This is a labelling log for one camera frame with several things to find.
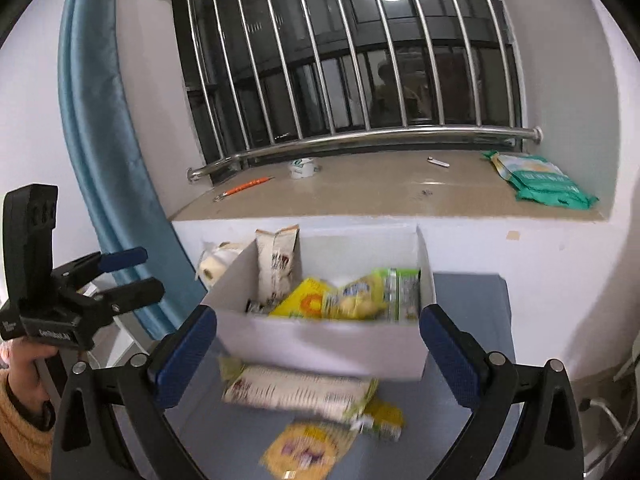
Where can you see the dark glass window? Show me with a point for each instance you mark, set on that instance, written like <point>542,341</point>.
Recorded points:
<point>365,20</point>

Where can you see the small green pea packet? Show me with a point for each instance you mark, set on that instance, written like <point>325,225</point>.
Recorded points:
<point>382,420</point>

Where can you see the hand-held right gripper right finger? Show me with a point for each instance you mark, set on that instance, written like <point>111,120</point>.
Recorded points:
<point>450,355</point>

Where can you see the white cardboard box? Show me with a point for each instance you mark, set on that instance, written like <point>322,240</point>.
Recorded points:
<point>320,347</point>

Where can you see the wrapped paper roll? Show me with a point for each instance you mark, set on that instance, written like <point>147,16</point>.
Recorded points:
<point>215,265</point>

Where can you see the green wet wipes pack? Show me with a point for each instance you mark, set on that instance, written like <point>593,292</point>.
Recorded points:
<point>550,187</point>

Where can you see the person's left hand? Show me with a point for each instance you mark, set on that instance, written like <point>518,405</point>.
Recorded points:
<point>22,365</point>

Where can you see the long white noodle packet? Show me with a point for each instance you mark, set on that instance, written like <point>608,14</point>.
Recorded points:
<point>300,392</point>

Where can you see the blue curtain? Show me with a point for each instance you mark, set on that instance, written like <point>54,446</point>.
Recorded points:
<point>95,135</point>

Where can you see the person's left forearm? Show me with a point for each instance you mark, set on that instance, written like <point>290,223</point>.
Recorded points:
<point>22,430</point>

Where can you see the white green wipes pack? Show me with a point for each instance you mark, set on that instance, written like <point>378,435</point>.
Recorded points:
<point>520,162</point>

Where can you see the brown white bread packet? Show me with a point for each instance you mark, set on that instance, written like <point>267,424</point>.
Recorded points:
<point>275,265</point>

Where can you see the white tape roll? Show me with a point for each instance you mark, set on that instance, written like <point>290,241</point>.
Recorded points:
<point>302,169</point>

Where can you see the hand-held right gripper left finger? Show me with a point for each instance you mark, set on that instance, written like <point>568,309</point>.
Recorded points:
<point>185,355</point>

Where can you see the small yellow snack packet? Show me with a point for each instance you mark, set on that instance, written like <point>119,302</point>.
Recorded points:
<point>302,302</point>

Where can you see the small white stick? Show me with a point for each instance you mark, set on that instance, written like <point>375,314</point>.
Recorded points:
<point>437,161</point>

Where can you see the orange pen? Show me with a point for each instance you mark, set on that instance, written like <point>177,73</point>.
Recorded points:
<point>245,187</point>

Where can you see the beige tape scrap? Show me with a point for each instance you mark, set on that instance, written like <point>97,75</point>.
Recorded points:
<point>512,235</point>

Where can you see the yellow chips packet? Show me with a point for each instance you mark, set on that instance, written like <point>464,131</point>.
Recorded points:
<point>357,300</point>

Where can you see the steel window grille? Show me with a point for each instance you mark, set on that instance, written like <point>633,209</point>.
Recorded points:
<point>375,135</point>

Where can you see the round bread packet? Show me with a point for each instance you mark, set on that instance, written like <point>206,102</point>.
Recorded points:
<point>305,447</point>

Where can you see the stone window sill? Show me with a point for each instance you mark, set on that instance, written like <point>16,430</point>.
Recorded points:
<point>375,190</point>

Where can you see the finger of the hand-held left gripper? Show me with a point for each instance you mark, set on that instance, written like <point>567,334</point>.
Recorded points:
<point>122,258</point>
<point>140,294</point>

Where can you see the long green snack packet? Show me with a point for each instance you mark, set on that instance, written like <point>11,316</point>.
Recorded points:
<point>402,292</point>

